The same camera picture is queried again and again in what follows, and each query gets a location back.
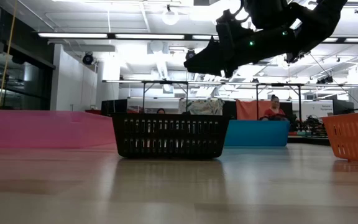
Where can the black overhead light bar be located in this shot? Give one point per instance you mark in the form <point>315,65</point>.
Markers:
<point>188,37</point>

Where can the small black ceiling lamps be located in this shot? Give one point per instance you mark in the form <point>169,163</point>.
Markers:
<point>325,80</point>

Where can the black monitor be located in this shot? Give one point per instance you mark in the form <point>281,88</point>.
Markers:
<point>342,107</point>
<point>113,107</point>

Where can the black slotted basket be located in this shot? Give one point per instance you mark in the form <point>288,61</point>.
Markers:
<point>166,156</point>

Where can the black frame stand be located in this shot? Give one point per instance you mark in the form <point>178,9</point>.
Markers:
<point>278,84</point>
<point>166,82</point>

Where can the black metal table frame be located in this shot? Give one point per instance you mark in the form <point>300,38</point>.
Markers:
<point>306,140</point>

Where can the black partition panel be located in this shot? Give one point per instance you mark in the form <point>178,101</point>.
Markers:
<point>230,110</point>

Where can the patterned hanging cloth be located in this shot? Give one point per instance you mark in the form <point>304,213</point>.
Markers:
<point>202,107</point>

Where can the orange slotted basket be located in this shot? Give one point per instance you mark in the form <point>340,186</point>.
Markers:
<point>353,119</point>

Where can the orange hanging cloth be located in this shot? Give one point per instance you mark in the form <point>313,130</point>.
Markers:
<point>247,109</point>

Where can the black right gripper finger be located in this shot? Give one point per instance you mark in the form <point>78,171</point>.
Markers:
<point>207,59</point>

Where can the blue plastic bin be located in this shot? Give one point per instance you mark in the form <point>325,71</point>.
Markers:
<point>253,133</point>

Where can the person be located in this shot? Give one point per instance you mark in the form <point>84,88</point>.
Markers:
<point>273,112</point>
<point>161,111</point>

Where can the white sign board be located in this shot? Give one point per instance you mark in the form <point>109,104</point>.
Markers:
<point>319,107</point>

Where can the black ceiling spot lamp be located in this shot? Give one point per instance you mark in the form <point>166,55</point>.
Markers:
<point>88,59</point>
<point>190,53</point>

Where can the pink plastic bin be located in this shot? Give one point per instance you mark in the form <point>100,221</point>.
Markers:
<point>42,130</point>

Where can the neighbouring rig robot arm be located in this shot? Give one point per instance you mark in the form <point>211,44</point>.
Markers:
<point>314,121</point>

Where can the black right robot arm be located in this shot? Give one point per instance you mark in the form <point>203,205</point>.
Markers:
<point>319,21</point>

